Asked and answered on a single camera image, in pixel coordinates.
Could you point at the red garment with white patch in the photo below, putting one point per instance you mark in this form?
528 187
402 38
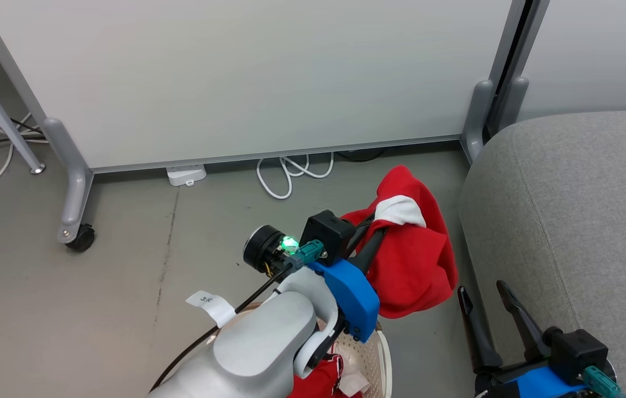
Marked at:
417 260

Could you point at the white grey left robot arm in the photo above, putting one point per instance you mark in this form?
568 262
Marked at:
263 345

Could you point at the white power strip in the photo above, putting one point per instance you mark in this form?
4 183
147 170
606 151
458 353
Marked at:
185 174

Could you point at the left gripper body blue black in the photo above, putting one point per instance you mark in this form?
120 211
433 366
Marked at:
351 298

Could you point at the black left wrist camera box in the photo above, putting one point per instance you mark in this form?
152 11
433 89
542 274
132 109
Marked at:
326 235

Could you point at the narrow white partition board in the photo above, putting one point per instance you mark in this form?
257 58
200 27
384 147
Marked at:
594 55

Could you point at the white paper label tag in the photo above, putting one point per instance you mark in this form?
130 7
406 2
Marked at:
213 305

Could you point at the black castor wheel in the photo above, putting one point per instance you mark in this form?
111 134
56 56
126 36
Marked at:
82 238

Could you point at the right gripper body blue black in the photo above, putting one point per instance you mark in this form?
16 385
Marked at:
534 386

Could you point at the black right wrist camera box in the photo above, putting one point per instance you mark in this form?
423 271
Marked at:
578 354

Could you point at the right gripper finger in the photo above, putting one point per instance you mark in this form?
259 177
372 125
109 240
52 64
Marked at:
478 331
522 326

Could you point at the red jersey with black print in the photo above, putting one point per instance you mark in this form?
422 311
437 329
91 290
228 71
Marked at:
317 384

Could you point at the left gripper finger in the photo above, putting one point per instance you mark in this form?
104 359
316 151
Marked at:
361 228
373 249

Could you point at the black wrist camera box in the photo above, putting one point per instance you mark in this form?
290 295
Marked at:
326 235
578 354

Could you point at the pale pink cloth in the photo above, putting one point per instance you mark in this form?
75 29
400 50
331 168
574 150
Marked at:
354 382

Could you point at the large white partition board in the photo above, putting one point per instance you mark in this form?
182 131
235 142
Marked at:
246 77

